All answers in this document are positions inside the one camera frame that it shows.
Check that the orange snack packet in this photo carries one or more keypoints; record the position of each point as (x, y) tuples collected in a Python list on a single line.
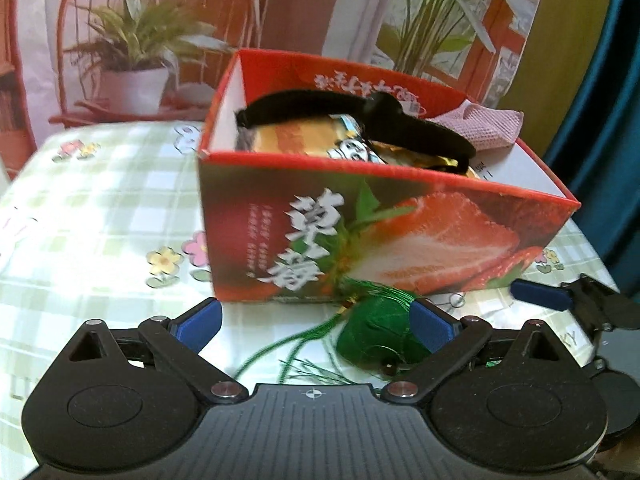
[(295, 137)]

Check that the teal curtain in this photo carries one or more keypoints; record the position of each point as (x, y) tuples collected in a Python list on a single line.
[(600, 110)]

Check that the panda print packet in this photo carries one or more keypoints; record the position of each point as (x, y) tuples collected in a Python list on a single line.
[(352, 150)]

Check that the checked floral tablecloth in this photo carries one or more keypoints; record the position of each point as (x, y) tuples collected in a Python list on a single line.
[(100, 200)]

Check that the red strawberry print cardboard box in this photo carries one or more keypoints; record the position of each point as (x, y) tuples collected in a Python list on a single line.
[(450, 240)]

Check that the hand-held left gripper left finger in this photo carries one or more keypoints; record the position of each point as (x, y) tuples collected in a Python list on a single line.
[(199, 323)]

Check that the gold foil packet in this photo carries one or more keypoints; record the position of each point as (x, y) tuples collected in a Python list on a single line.
[(415, 159)]

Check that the pink cloth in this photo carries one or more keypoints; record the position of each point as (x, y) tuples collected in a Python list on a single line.
[(485, 127)]

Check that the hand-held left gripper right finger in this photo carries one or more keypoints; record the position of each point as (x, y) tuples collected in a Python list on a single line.
[(430, 325)]

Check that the green tasselled sachet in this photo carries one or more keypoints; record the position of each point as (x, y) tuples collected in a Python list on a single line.
[(370, 332)]

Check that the plant print wall poster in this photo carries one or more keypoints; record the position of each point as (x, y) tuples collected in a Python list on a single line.
[(300, 10)]

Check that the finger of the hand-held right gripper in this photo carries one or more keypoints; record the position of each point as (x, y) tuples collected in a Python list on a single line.
[(542, 294)]

